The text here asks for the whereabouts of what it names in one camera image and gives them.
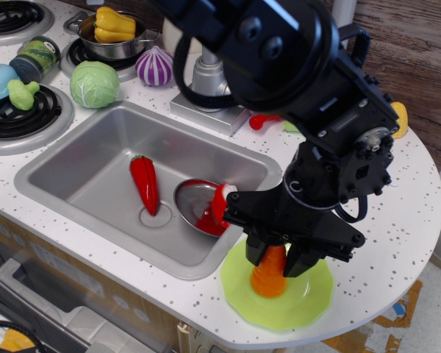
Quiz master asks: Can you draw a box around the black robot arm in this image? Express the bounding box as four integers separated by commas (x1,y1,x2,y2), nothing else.
152,1,399,277

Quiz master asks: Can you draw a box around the cream toy bottle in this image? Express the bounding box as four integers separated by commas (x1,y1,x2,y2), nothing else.
162,18,202,54

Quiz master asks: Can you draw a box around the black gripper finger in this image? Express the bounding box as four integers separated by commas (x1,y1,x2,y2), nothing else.
245,234,272,265
283,243,326,278

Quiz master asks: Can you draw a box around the light green toy pear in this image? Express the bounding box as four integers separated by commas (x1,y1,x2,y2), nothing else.
282,121,300,132

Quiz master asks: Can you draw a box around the toy oven door handle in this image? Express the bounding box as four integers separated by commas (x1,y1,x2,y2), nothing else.
0,258,90,352

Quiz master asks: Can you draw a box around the purple striped toy onion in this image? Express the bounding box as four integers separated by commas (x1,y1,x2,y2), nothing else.
135,46,174,86

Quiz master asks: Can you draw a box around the red toy apple half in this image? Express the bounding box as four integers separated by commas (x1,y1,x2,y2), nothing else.
212,183,237,229

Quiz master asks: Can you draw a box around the yellow object with black cable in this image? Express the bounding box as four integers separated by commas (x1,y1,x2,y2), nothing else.
0,320,48,353

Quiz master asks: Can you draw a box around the orange toy carrot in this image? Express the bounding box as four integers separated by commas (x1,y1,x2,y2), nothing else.
250,246,287,298

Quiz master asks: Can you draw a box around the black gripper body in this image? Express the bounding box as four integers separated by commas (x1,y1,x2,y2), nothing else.
223,172,365,262

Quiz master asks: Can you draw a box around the green toy cabbage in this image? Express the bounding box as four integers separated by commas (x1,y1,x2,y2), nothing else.
70,61,120,109

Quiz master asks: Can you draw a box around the red toy ketchup bottle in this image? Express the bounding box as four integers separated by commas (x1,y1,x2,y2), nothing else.
248,114,282,131

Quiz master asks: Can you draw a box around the silver metal toy pot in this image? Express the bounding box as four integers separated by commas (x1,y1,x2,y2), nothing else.
64,11,160,61

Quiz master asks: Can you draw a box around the red toy chili pepper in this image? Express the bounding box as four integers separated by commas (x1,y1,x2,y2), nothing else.
129,155,159,216

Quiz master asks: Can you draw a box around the grey vertical pole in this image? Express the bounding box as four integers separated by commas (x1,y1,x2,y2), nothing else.
331,0,357,27

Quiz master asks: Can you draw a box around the burner under pot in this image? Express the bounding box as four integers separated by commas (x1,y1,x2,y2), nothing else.
60,39,137,82

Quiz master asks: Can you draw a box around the silver toy sink basin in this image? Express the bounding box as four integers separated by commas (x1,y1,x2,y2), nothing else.
15,102,282,279

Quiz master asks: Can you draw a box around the rear left stove burner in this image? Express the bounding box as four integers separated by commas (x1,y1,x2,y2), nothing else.
0,1,54,46

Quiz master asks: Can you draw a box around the green labelled toy can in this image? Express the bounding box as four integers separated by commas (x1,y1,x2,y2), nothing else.
9,35,60,83

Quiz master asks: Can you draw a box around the silver toy faucet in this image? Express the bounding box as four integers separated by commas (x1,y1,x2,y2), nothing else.
170,48,251,136

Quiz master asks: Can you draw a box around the yellow toy bell pepper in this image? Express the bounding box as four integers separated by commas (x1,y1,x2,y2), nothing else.
93,7,137,43

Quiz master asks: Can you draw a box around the light green plastic plate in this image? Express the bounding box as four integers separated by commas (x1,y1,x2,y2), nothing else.
220,241,334,331

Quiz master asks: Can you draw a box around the yellow toy corn piece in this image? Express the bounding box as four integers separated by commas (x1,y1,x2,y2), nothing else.
390,101,409,139

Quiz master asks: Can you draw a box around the green toy broccoli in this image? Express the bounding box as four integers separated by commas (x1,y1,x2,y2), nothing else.
7,79,40,111

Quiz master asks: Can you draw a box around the small silver metal bowl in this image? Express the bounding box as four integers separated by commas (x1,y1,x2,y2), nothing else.
173,179,226,238

